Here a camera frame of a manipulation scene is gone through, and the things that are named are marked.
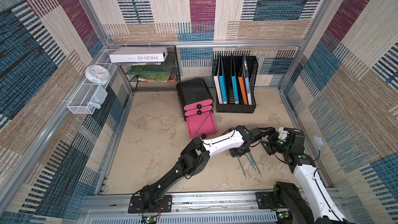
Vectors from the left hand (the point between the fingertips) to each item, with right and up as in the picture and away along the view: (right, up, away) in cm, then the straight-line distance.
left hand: (241, 154), depth 89 cm
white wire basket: (-77, +28, -19) cm, 84 cm away
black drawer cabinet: (-28, +36, +8) cm, 46 cm away
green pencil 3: (+3, 0, +1) cm, 3 cm away
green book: (-54, +48, +5) cm, 72 cm away
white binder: (-14, +41, -1) cm, 44 cm away
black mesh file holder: (-5, +28, +13) cm, 31 cm away
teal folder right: (-4, +41, -1) cm, 41 cm away
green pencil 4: (+7, -4, -4) cm, 9 cm away
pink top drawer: (-22, +28, +5) cm, 36 cm away
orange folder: (+2, +38, +1) cm, 38 cm away
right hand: (+7, +14, -7) cm, 17 cm away
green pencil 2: (0, -6, -4) cm, 7 cm away
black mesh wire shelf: (-47, +46, +14) cm, 67 cm away
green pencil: (-22, +16, +11) cm, 29 cm away
